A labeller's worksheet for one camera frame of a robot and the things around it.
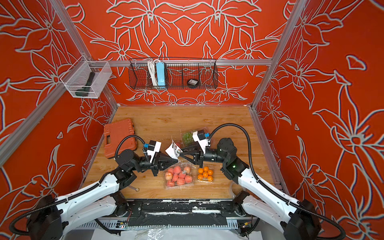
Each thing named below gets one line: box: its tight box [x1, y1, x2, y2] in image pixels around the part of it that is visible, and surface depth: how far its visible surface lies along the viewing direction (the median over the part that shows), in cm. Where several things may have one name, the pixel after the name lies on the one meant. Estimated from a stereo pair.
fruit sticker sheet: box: [165, 140, 183, 160], surface depth 56 cm
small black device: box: [187, 79, 199, 86], surface depth 97 cm
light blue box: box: [156, 62, 166, 86], surface depth 91 cm
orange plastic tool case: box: [103, 118, 137, 159], surface depth 100 cm
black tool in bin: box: [75, 71, 95, 96], surface depth 82 cm
